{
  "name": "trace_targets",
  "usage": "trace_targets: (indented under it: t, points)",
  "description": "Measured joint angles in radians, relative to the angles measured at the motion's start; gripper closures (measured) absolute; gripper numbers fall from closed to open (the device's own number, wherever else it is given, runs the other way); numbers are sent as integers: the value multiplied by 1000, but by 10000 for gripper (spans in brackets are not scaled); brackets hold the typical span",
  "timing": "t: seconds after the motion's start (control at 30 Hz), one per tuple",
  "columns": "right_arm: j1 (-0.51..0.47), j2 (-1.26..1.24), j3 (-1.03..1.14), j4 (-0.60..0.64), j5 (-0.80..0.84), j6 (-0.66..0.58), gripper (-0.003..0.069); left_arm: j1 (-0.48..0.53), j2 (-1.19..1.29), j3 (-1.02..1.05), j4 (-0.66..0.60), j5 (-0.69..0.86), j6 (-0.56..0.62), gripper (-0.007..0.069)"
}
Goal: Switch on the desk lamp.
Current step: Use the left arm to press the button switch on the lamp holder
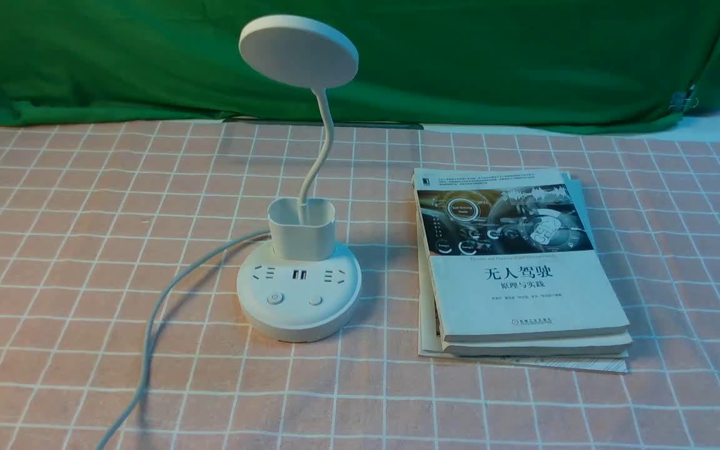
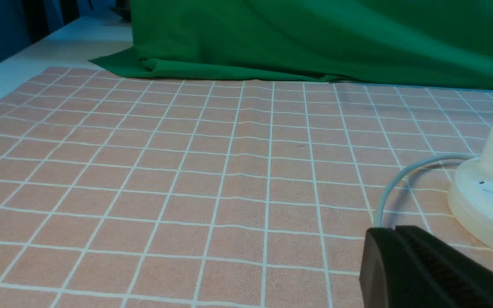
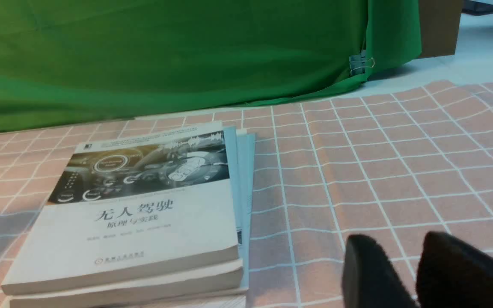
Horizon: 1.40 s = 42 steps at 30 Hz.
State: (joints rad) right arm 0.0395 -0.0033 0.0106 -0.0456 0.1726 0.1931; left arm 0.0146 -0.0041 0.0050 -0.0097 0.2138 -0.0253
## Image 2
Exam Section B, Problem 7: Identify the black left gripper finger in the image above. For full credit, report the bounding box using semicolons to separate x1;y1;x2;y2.
359;225;493;308

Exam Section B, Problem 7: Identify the green backdrop cloth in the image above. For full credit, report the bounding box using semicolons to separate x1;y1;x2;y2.
92;0;493;90

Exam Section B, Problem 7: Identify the pink checkered tablecloth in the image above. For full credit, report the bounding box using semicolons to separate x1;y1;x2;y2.
0;67;493;308

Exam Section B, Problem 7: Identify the white lamp power cable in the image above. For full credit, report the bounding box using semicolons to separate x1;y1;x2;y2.
373;153;480;228

